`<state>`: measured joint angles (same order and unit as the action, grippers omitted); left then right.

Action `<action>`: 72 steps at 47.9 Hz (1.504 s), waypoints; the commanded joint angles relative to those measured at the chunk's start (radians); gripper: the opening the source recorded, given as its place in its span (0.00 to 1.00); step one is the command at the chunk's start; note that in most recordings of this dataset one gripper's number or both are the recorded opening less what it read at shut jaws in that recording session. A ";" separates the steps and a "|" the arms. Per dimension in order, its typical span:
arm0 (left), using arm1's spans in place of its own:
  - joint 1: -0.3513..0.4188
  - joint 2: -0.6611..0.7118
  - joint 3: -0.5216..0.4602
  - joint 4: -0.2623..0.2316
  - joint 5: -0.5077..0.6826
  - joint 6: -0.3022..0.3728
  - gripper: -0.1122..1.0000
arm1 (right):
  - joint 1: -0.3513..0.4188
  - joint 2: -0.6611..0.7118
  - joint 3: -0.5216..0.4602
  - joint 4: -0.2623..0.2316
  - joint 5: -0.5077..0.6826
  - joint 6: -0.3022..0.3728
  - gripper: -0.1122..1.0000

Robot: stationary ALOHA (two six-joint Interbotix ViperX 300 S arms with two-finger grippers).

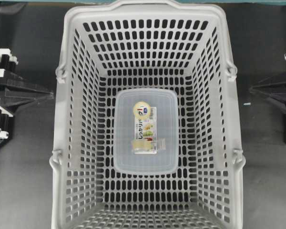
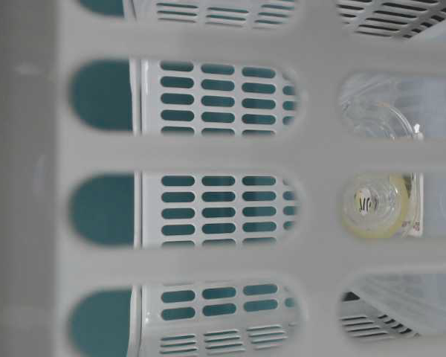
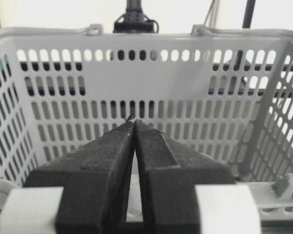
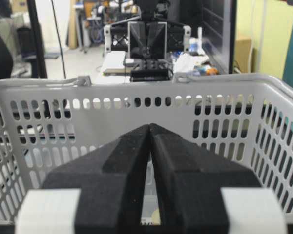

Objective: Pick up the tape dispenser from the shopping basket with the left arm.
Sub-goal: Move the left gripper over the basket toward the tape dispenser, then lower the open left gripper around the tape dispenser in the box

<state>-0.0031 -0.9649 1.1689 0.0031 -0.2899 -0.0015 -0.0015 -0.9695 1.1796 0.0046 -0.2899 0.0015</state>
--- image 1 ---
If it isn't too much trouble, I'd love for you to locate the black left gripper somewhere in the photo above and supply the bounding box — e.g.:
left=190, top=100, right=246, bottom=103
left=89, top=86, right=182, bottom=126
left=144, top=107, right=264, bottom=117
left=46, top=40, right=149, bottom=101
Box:
left=0, top=48, right=54, bottom=148

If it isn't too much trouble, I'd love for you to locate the grey plastic shopping basket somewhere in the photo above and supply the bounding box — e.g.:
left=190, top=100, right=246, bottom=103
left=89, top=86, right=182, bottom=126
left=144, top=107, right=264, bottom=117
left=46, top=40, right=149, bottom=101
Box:
left=50, top=0, right=246, bottom=229

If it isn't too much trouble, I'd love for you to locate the clear plastic food container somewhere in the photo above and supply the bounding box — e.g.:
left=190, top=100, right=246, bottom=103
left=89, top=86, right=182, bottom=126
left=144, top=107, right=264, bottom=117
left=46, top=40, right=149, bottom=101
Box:
left=113, top=88, right=179, bottom=176

